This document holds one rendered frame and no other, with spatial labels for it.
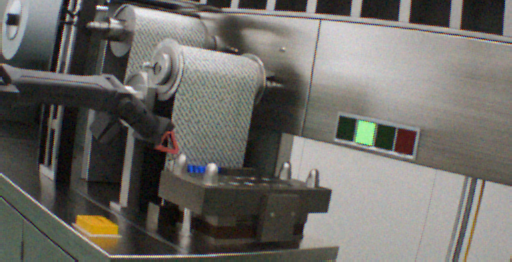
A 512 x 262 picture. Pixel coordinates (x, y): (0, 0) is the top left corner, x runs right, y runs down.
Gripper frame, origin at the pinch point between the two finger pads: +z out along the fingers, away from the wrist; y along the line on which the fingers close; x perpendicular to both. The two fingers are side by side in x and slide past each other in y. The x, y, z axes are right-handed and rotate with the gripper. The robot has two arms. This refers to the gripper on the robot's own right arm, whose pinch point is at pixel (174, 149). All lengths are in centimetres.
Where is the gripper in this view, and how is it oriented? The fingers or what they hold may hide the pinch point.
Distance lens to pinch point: 156.2
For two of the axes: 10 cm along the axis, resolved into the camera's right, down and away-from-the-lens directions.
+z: 5.4, 5.7, 6.2
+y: 6.7, 1.5, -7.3
